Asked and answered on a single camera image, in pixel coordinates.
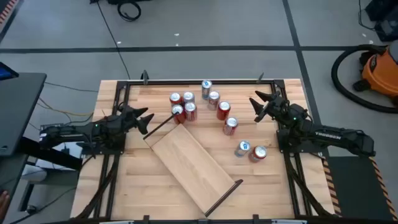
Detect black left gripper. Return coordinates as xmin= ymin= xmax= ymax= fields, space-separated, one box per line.
xmin=117 ymin=105 xmax=155 ymax=136

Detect black metal table frame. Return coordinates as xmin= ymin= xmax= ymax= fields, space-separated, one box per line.
xmin=93 ymin=79 xmax=312 ymax=224

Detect white box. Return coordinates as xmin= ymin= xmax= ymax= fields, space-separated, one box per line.
xmin=35 ymin=148 xmax=85 ymax=170

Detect long black floor cable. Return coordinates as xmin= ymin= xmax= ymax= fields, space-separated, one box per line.
xmin=95 ymin=0 xmax=132 ymax=80

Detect person's hand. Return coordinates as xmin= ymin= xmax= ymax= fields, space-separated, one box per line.
xmin=0 ymin=190 xmax=10 ymax=220

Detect wooden shelf black end frames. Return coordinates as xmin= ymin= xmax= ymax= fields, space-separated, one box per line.
xmin=142 ymin=111 xmax=244 ymax=218

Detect orange shop vacuum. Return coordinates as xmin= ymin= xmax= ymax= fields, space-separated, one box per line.
xmin=330 ymin=44 xmax=398 ymax=114
xmin=353 ymin=40 xmax=398 ymax=106

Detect black floor cable with plug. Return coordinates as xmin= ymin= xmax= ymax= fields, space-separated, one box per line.
xmin=9 ymin=185 xmax=78 ymax=224

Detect black cable bundle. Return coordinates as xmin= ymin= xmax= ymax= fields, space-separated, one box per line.
xmin=284 ymin=154 xmax=335 ymax=217
xmin=74 ymin=154 xmax=121 ymax=219

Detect black desk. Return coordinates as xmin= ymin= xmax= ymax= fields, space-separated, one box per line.
xmin=0 ymin=72 xmax=84 ymax=218

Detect thin black floor cable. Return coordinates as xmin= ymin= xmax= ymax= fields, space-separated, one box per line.
xmin=44 ymin=82 xmax=100 ymax=93

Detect black laptop screen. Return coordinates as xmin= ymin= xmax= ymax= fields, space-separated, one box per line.
xmin=0 ymin=61 xmax=20 ymax=81

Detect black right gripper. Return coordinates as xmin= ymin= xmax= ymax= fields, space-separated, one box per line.
xmin=249 ymin=90 xmax=289 ymax=123

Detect black mat hazard stripes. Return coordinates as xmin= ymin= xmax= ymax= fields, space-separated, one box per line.
xmin=322 ymin=155 xmax=398 ymax=222
xmin=0 ymin=0 xmax=19 ymax=25

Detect silver diet cola can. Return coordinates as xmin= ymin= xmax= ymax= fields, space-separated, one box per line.
xmin=207 ymin=90 xmax=221 ymax=111
xmin=182 ymin=91 xmax=196 ymax=105

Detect blue silver energy drink can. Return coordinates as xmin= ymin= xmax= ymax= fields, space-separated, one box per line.
xmin=201 ymin=79 xmax=213 ymax=100
xmin=234 ymin=139 xmax=251 ymax=158

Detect yellow floor cable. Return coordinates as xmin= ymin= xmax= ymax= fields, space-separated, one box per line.
xmin=37 ymin=98 xmax=95 ymax=117

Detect black equipment case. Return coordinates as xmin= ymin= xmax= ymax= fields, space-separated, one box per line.
xmin=363 ymin=0 xmax=398 ymax=43

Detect coiled black cable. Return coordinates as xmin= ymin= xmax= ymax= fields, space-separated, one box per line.
xmin=116 ymin=0 xmax=142 ymax=22

